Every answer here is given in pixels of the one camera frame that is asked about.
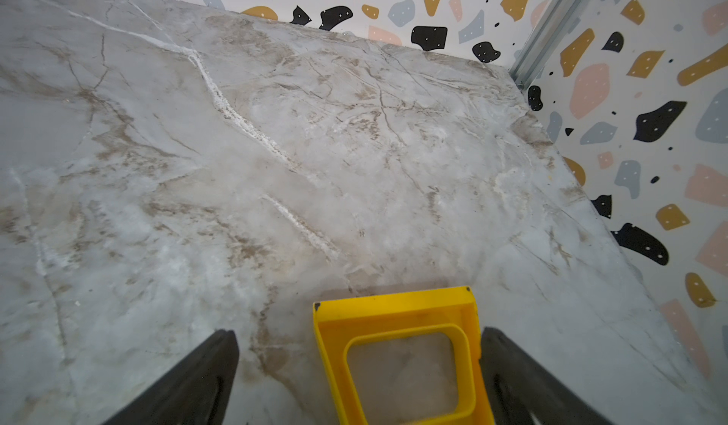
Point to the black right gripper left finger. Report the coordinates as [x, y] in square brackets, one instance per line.
[194, 391]

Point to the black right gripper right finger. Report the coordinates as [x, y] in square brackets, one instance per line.
[522, 391]

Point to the yellow plastic frame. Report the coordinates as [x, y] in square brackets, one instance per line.
[342, 324]

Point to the aluminium corner post right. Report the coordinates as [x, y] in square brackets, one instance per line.
[553, 26]

